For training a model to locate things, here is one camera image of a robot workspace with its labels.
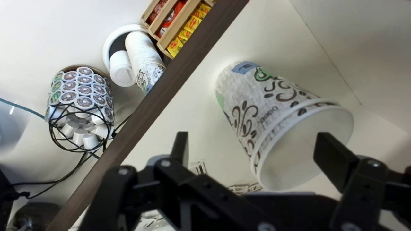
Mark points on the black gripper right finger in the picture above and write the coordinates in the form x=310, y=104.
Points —
x=367, y=185

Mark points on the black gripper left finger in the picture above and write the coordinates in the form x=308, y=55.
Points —
x=189, y=202

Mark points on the patterned paper cup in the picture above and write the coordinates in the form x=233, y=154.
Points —
x=284, y=155
x=254, y=99

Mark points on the tall paper cup stack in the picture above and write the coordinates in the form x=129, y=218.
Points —
x=147, y=63

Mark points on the black coffee machine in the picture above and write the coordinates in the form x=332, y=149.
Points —
x=30, y=217

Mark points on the white lid stack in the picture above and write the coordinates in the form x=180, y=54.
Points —
x=120, y=69

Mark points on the white round tray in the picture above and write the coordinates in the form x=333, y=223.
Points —
x=115, y=41

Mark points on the wooden tea organizer rack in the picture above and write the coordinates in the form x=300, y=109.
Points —
x=173, y=22

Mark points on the wire coffee pod holder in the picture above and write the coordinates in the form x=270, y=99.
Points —
x=80, y=109

